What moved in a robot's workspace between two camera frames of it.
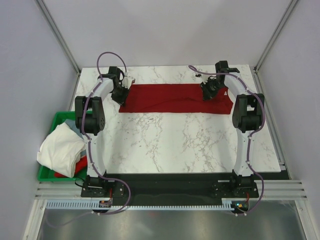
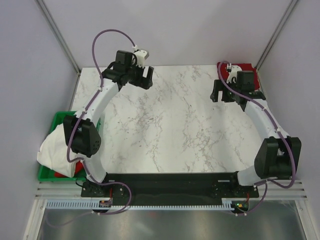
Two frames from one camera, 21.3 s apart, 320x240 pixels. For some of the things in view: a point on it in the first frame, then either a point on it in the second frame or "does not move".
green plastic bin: [46, 175] does not move
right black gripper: [207, 94] → [214, 95]
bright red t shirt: [80, 164] does not move
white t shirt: [61, 149] does not move
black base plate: [168, 188] does not move
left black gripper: [122, 100] → [143, 82]
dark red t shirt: [185, 99] → [244, 67]
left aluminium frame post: [59, 36] does not move
